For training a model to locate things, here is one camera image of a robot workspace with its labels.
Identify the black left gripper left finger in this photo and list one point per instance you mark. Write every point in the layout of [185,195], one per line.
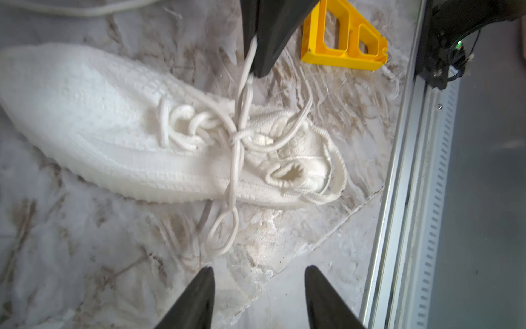
[194,308]

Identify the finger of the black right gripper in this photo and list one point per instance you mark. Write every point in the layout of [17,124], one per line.
[250,12]
[273,22]

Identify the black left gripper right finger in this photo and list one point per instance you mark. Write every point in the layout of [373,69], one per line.
[325,308]

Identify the white knit sneaker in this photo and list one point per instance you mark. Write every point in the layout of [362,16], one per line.
[144,134]

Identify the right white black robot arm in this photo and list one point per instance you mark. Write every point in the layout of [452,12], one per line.
[337,35]

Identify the yellow plastic triangular stand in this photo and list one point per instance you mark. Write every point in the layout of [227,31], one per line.
[360,45]

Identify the front aluminium rail frame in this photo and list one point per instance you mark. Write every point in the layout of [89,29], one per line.
[401,273]

